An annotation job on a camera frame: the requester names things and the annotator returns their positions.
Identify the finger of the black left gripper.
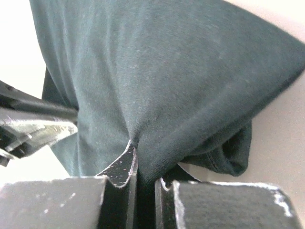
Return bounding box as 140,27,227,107
0,82,78,167

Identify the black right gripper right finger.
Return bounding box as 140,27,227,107
154,165,300,229

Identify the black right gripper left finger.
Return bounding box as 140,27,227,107
0,144,138,229

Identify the black t shirt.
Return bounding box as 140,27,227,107
30,0,305,229

